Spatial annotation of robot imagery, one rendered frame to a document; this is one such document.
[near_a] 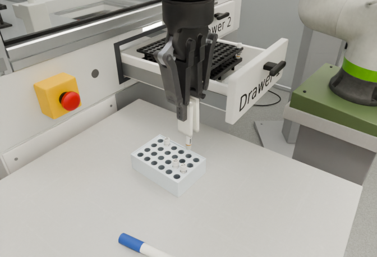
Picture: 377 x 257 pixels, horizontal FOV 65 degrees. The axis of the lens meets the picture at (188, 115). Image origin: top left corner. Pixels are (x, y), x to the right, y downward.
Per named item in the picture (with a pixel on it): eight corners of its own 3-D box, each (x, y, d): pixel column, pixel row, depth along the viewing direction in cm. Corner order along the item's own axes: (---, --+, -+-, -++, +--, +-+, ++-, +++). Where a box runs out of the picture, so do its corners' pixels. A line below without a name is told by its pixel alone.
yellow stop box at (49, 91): (84, 106, 65) (78, 77, 61) (55, 122, 60) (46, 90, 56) (70, 100, 67) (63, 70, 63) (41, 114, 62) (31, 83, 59)
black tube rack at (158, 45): (240, 69, 82) (243, 47, 79) (207, 95, 70) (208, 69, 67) (177, 52, 93) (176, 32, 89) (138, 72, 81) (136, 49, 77)
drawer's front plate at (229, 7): (233, 29, 119) (235, 0, 113) (192, 50, 99) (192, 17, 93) (229, 28, 120) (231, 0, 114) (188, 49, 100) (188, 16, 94)
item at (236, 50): (243, 49, 79) (243, 47, 79) (208, 72, 67) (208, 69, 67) (237, 47, 80) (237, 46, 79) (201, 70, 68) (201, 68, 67)
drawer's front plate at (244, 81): (281, 77, 82) (289, 38, 76) (231, 125, 62) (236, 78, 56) (275, 75, 83) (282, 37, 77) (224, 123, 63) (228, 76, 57)
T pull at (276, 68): (285, 66, 69) (286, 60, 68) (273, 77, 64) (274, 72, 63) (271, 62, 71) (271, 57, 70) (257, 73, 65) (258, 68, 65)
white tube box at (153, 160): (205, 172, 59) (206, 158, 57) (178, 198, 54) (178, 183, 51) (160, 147, 66) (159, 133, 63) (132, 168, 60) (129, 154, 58)
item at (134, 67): (274, 72, 81) (277, 51, 78) (228, 114, 64) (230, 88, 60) (161, 44, 101) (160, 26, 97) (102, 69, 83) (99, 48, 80)
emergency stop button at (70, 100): (83, 106, 62) (80, 90, 60) (67, 115, 59) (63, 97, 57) (74, 102, 63) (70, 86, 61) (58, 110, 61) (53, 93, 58)
